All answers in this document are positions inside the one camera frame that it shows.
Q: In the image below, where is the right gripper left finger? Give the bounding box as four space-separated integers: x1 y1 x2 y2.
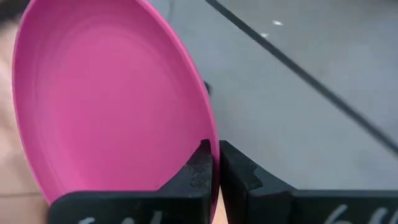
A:
46 139 215 224

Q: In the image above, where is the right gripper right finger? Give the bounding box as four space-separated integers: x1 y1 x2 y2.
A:
218 139 398 224

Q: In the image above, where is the pink plastic plate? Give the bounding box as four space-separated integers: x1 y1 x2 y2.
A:
11 0 221 223

